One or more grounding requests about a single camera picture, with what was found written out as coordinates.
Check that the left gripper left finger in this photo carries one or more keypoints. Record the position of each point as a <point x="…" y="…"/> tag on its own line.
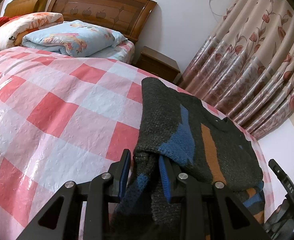
<point x="60" y="216"/>

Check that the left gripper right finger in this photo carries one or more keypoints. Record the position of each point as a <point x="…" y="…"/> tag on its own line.
<point x="209" y="211"/>

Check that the dark striped knit sweater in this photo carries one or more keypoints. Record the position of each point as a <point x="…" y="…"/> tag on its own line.
<point x="177" y="126"/>

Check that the black tripod stand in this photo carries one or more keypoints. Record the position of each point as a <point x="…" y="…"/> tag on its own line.
<point x="280" y="225"/>

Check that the pink checkered bed cover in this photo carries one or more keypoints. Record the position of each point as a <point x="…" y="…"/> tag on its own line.
<point x="62" y="118"/>

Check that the pink floral curtain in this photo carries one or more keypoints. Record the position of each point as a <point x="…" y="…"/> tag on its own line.
<point x="245" y="69"/>

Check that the dark wooden nightstand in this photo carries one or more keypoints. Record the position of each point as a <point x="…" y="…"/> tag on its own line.
<point x="158" y="64"/>

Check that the floral mattress sheet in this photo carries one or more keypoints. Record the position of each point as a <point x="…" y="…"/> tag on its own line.
<point x="123" y="52"/>

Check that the light blue floral folded quilt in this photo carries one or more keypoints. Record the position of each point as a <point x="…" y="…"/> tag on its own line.
<point x="75" y="39"/>

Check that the orange floral white folded quilt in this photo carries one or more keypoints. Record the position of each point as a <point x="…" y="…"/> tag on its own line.
<point x="12" y="32"/>

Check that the glossy brown wooden headboard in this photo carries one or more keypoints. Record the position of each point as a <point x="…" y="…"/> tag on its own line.
<point x="126" y="16"/>

